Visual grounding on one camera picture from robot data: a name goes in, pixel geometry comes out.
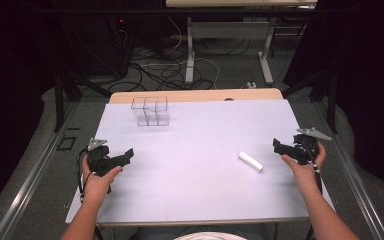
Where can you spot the clear acrylic organizer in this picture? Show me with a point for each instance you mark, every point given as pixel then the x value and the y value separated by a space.
pixel 150 112

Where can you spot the dark computer tower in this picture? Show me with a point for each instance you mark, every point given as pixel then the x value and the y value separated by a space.
pixel 120 43

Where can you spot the black metal stand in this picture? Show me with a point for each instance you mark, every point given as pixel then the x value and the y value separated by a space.
pixel 326 90
pixel 63 83

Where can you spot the white paper table cover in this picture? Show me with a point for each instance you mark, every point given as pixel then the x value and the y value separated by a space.
pixel 196 160

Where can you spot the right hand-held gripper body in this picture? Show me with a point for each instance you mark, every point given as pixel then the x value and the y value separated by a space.
pixel 304 146

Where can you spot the person's right hand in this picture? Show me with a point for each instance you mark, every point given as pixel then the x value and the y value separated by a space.
pixel 302 172

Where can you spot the person's white shirt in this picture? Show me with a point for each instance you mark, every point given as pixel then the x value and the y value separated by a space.
pixel 210 236

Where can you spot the white cylindrical tube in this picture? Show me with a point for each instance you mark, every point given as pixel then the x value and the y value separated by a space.
pixel 250 161

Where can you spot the white desk with metal legs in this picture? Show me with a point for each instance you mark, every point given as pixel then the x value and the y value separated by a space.
pixel 233 36

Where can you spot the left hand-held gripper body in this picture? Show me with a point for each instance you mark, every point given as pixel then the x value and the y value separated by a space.
pixel 100 159

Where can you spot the person's left hand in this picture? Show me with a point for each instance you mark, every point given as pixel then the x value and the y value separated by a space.
pixel 97 185

